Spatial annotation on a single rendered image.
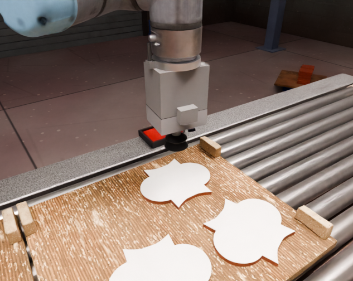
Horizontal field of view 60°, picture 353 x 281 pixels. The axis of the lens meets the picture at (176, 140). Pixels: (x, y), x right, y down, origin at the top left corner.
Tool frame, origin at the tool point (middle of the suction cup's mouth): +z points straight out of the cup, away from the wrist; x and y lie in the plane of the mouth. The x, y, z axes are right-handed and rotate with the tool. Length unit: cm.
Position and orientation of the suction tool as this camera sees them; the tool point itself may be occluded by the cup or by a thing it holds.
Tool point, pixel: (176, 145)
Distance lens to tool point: 54.9
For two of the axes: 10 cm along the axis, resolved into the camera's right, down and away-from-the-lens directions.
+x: -4.5, -4.7, 7.6
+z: 0.0, 8.5, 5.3
